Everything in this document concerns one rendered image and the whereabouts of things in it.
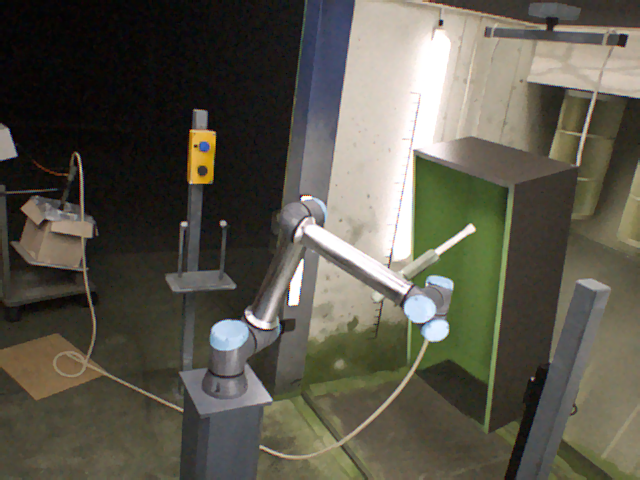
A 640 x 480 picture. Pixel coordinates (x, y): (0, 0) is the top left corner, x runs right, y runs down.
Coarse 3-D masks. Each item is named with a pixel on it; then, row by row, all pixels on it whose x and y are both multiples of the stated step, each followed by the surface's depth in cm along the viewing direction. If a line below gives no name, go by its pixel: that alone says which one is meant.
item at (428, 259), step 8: (464, 232) 221; (448, 240) 223; (456, 240) 221; (440, 248) 222; (424, 256) 223; (432, 256) 221; (416, 264) 222; (424, 264) 222; (432, 264) 222; (400, 272) 224; (408, 272) 222; (416, 272) 222; (408, 280) 224; (376, 296) 223; (384, 296) 224; (376, 304) 224
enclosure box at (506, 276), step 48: (432, 144) 257; (480, 144) 254; (432, 192) 268; (480, 192) 272; (528, 192) 210; (432, 240) 280; (480, 240) 280; (528, 240) 221; (480, 288) 289; (528, 288) 232; (480, 336) 299; (528, 336) 244; (432, 384) 287; (480, 384) 288
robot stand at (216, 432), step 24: (192, 384) 233; (192, 408) 229; (216, 408) 220; (240, 408) 223; (192, 432) 231; (216, 432) 224; (240, 432) 229; (192, 456) 233; (216, 456) 228; (240, 456) 234
